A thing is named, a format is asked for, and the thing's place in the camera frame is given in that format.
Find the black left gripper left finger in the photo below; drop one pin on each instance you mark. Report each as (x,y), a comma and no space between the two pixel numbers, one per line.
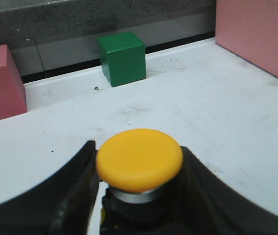
(60,205)

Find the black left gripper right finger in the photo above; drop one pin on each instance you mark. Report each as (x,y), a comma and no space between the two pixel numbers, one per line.
(204,205)

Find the yellow push button switch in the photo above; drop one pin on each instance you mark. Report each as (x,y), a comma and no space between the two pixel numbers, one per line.
(140,167)

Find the pink cube near ledge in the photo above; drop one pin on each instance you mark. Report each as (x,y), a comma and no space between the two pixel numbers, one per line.
(12,90)

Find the green cube near bin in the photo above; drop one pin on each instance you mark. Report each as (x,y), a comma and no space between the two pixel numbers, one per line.
(122,58)

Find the grey stone counter ledge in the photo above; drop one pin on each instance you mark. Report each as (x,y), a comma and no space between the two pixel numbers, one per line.
(45,35)

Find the pink plastic bin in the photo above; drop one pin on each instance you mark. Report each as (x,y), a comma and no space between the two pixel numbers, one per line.
(249,28)

